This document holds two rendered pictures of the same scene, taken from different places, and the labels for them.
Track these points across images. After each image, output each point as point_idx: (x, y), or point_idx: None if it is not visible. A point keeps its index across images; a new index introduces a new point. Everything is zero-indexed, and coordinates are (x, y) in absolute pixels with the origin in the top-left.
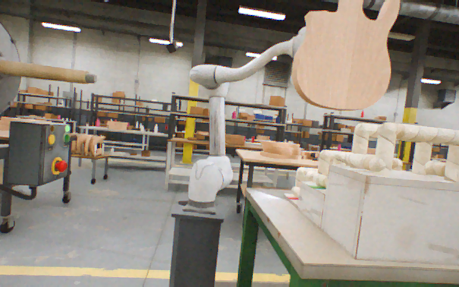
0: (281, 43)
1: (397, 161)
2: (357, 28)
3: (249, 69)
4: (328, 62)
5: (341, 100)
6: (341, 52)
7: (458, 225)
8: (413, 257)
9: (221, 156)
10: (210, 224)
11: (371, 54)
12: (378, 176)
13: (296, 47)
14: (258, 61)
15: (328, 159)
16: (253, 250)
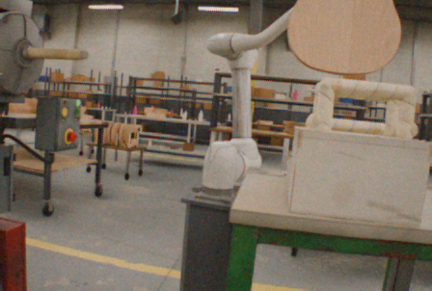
0: None
1: (379, 125)
2: None
3: (267, 35)
4: (324, 22)
5: (342, 63)
6: (339, 10)
7: (400, 183)
8: (351, 214)
9: (245, 138)
10: (223, 213)
11: (375, 11)
12: (310, 130)
13: None
14: (277, 25)
15: None
16: None
